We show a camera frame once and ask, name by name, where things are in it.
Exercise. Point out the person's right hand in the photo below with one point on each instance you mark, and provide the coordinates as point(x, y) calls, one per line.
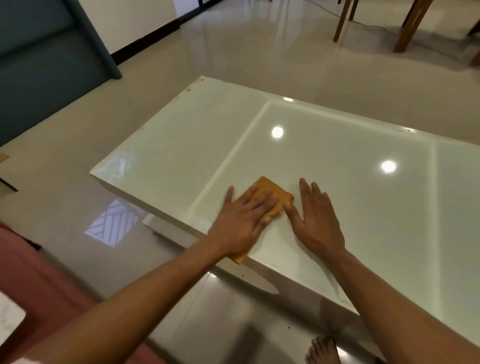
point(320, 225)

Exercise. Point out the person's left hand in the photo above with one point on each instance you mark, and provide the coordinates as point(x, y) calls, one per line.
point(236, 227)

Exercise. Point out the person's right middle finger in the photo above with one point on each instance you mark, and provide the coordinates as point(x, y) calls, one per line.
point(317, 195)

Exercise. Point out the person's right thumb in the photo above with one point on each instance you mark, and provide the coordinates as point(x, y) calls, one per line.
point(293, 214)

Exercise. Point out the person's left middle finger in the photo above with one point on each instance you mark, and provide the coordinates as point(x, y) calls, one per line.
point(262, 200)

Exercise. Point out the person's left thumb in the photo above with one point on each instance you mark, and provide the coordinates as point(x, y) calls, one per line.
point(265, 220)

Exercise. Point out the person's left little finger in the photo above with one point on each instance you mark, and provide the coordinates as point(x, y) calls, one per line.
point(229, 195)

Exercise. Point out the orange cleaning cloth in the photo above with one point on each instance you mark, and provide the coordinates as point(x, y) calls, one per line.
point(272, 187)

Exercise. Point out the person's right forearm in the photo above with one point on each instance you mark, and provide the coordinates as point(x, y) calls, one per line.
point(393, 315)

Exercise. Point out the person's left forearm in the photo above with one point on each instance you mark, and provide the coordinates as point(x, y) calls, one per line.
point(131, 307)

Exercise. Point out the white glossy coffee table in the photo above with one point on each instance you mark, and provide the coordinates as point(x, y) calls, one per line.
point(337, 146)

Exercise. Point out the person's bare foot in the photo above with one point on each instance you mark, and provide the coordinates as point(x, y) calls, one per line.
point(322, 352)

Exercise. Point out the wooden chair leg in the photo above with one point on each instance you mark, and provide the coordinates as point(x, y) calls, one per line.
point(342, 20)

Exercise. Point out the thick wooden table leg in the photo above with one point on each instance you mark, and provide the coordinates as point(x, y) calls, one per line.
point(410, 24)

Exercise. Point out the dark wooden furniture leg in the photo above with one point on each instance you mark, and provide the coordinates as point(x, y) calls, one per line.
point(475, 58)

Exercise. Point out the red sofa seat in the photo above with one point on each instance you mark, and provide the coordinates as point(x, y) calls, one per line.
point(41, 296)

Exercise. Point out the grey sofa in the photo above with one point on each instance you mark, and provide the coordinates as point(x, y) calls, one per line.
point(45, 67)

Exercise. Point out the white marbled cushion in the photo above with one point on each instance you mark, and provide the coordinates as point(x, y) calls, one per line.
point(9, 318)

